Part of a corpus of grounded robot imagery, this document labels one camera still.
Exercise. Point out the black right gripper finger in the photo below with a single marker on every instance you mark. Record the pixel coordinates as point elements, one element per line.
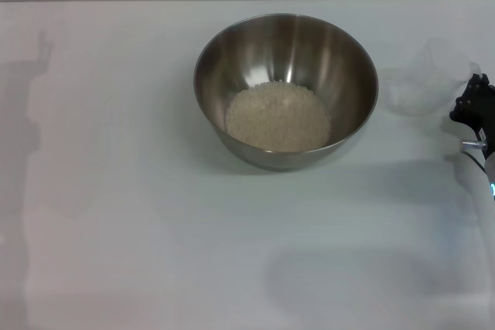
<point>472,102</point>

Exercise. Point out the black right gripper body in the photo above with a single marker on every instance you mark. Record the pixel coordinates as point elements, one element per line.
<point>486,121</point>

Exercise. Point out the clear plastic measuring cup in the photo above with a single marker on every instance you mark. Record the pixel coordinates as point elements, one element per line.
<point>425,82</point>

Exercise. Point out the stainless steel mixing bowl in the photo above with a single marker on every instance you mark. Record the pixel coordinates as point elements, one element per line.
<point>286,55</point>

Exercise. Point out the white uncooked rice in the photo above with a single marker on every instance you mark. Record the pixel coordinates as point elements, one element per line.
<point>278,117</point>

